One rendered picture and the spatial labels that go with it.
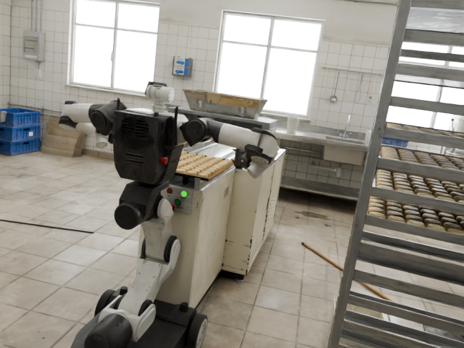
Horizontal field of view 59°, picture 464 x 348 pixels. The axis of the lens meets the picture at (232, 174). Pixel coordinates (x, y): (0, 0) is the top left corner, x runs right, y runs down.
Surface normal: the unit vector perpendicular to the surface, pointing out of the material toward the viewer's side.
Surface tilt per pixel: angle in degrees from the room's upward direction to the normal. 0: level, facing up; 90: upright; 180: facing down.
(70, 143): 67
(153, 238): 115
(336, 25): 90
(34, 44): 90
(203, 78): 90
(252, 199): 90
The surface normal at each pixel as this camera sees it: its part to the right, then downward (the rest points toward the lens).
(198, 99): -0.28, 0.57
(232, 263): -0.25, 0.18
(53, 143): -0.16, -0.22
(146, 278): -0.03, -0.71
